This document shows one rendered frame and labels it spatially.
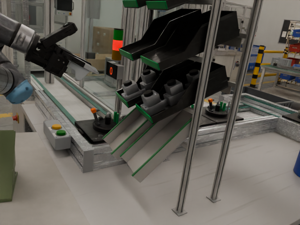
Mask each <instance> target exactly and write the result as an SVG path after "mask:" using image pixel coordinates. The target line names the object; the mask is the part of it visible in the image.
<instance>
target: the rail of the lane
mask: <svg viewBox="0 0 300 225"><path fill-rule="evenodd" d="M35 105H36V107H37V108H38V110H39V111H40V113H41V114H42V115H43V117H44V118H45V120H46V121H49V120H59V122H60V123H61V124H62V125H63V127H64V128H65V129H66V131H67V132H68V133H69V134H70V135H71V148H69V149H66V150H67V151H68V153H69V154H70V156H71V157H72V158H73V160H74V161H75V163H76V164H77V166H78V167H79V169H80V170H81V171H82V173H85V172H90V171H93V164H94V148H93V147H92V146H91V145H90V144H89V143H88V142H87V140H86V139H85V138H84V133H83V131H82V130H81V129H78V130H77V129H76V128H75V127H74V126H73V125H72V124H71V122H70V121H69V120H68V119H67V118H66V117H65V116H64V114H63V113H62V112H61V111H60V110H59V109H58V107H57V106H56V105H55V104H54V103H53V102H52V101H51V99H50V98H49V97H48V96H47V95H46V94H45V93H44V91H43V90H39V91H38V90H35Z"/></svg>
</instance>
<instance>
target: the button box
mask: <svg viewBox="0 0 300 225"><path fill-rule="evenodd" d="M54 124H59V125H61V128H60V129H53V128H52V125H54ZM58 130H65V131H66V129H65V128H64V127H63V125H62V124H61V123H60V122H59V120H49V121H43V132H44V133H45V135H46V136H47V138H48V140H49V141H50V143H51V145H52V146H53V148H54V149H55V150H63V149H69V148H71V135H70V134H69V133H68V132H67V131H66V134H65V135H62V136H60V135H57V134H56V132H57V131H58Z"/></svg>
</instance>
